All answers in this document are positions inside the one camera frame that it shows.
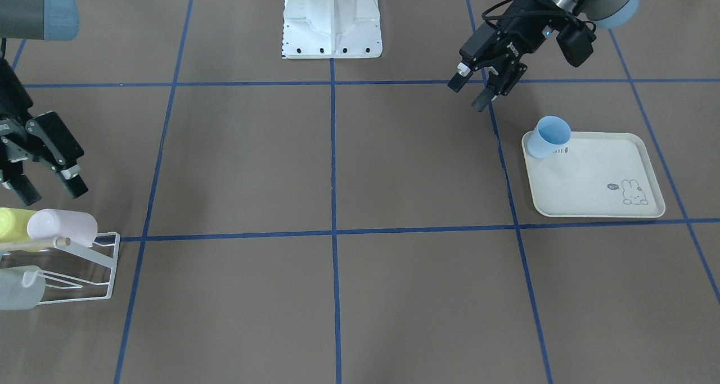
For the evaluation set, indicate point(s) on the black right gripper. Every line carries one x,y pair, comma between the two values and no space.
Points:
7,100

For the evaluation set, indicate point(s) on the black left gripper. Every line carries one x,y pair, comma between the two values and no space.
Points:
520,30

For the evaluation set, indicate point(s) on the pink cup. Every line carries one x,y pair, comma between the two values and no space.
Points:
79,227

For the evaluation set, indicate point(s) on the yellow cup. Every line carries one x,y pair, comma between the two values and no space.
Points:
14,224

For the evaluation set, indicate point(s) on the blue cup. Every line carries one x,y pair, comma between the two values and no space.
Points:
549,135

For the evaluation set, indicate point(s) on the grey cup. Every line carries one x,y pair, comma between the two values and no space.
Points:
22,287

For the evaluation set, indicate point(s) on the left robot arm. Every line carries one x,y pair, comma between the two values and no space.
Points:
605,14

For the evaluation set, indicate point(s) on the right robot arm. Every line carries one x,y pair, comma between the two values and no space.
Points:
47,20

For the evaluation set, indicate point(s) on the beige plastic tray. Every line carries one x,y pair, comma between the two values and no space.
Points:
595,175

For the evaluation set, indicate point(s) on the white wire cup rack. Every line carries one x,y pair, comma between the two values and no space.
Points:
73,273

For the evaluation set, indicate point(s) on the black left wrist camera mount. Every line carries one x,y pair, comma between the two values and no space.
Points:
575,40

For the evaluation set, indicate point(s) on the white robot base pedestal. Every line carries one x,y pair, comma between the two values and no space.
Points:
324,29

